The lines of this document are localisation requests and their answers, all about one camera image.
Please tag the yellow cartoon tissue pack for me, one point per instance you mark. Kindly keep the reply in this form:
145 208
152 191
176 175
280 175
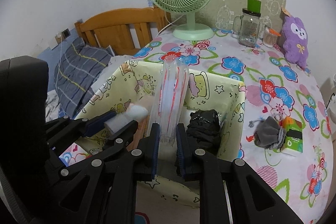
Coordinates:
73 154

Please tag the grey drawstring pouch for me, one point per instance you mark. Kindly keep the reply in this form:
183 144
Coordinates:
268 133

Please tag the white standing fan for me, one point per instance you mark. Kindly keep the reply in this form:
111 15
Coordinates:
328 94

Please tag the pink tissue pack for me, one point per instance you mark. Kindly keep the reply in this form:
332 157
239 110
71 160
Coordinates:
147 102

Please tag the toothpick jar orange lid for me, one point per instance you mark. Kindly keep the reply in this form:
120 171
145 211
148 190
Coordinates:
270 37

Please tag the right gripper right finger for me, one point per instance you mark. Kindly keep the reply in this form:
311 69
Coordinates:
230 191

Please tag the green tissue pack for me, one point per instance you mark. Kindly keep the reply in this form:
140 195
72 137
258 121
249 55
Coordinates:
293 142

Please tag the clear striped plastic pack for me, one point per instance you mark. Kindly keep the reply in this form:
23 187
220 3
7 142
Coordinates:
169 97

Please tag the wall power outlet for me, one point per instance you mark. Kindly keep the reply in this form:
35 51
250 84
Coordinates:
65 34

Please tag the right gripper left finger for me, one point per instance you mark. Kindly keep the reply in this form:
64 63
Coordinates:
137 165

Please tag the black plastic bag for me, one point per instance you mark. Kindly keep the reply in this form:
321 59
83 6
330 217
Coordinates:
204 127

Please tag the floral tablecloth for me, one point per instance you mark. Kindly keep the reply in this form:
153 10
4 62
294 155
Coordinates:
276 88

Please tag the green patterned board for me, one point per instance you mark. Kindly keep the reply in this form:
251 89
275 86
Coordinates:
221 13

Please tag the glass mason jar mug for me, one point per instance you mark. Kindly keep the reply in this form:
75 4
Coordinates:
246 27

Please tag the grey plaid pillow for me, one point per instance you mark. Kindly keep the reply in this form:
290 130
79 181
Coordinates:
78 68

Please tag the purple plush bunny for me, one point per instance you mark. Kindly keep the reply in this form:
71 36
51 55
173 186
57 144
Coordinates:
294 40

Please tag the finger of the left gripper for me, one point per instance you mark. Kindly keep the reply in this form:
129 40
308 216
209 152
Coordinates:
62 132
117 148

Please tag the yellow cartoon storage box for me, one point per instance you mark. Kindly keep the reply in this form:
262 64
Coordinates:
205 91

